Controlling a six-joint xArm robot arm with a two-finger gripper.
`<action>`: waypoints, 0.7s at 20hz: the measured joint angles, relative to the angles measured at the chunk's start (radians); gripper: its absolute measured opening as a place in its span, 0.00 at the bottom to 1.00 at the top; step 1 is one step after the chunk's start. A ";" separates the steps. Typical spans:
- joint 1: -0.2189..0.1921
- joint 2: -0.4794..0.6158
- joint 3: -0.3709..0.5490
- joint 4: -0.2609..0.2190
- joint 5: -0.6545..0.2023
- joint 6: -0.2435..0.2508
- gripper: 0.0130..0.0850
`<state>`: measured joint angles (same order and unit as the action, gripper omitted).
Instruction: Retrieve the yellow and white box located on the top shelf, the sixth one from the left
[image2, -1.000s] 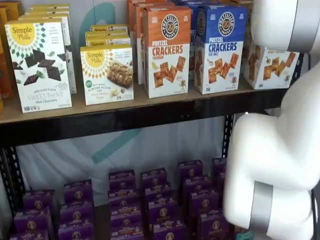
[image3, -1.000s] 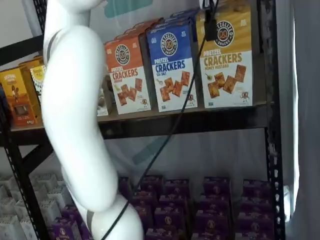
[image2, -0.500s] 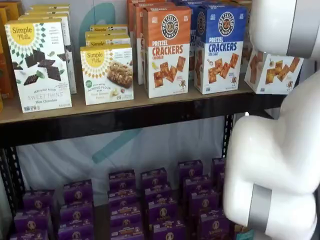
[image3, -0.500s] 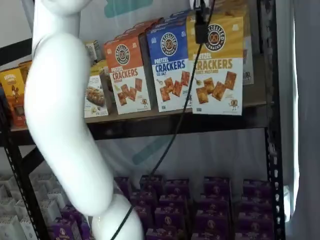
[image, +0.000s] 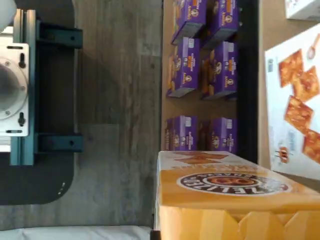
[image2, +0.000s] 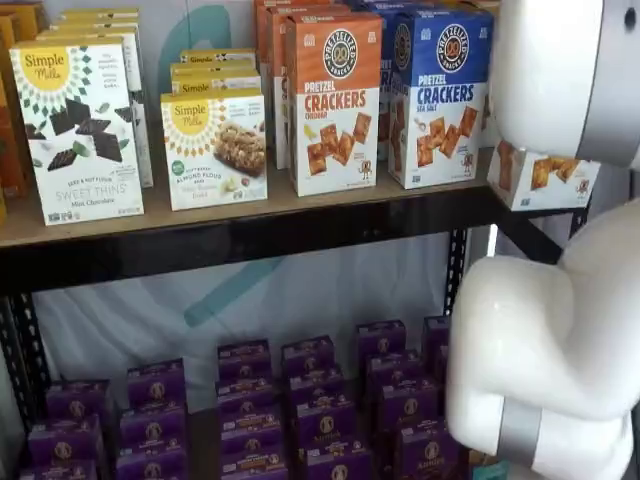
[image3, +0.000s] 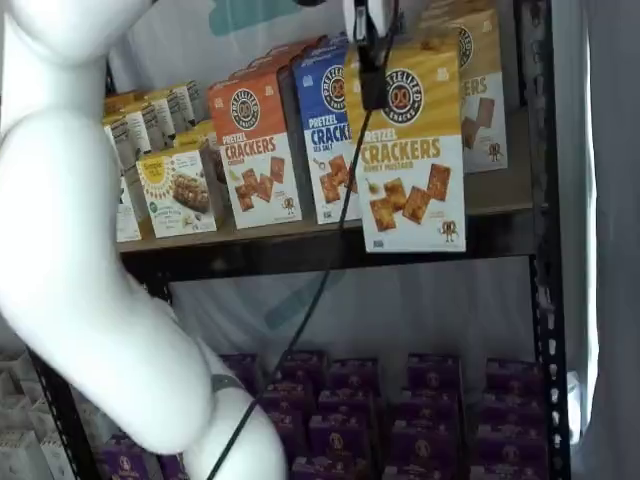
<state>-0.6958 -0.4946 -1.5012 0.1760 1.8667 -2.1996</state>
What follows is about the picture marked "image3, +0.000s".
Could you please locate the white backdrop sheet teal print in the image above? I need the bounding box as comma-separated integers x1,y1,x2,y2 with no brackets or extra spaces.
107,0,539,371

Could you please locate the white carton stack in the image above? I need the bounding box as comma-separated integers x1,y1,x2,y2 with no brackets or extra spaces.
0,349,91,480

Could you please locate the blue sea salt crackers box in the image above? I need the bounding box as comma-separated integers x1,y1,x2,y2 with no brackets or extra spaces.
294,42,351,64
292,54,364,225

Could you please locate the purple snack box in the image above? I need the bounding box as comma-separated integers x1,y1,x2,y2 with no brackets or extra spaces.
389,418,465,469
398,392,464,426
468,464,551,480
218,353,261,396
279,349,327,386
158,452,189,480
406,353,462,399
485,357,545,401
478,397,549,431
269,409,310,457
327,357,380,394
473,423,551,471
99,435,164,480
317,388,376,419
291,455,372,480
382,463,467,480
259,382,317,416
307,412,374,461

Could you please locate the black cable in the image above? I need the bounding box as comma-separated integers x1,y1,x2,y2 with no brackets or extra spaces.
204,0,404,480

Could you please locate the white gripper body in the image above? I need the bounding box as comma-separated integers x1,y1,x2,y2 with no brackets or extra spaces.
342,0,399,49

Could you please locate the yellow honey mustard crackers box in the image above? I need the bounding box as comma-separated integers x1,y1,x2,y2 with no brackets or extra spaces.
343,32,467,254
419,7,509,175

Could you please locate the grey white curtain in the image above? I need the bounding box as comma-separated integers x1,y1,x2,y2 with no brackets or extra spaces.
552,0,640,480

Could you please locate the black metal shelf rack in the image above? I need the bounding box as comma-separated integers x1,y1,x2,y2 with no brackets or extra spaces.
29,0,574,480

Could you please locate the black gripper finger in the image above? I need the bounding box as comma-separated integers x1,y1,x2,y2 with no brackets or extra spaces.
357,44,392,113

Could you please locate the orange cheddar crackers box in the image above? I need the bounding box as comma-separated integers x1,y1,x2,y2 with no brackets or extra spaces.
247,42,326,64
207,68,304,230
227,58,296,81

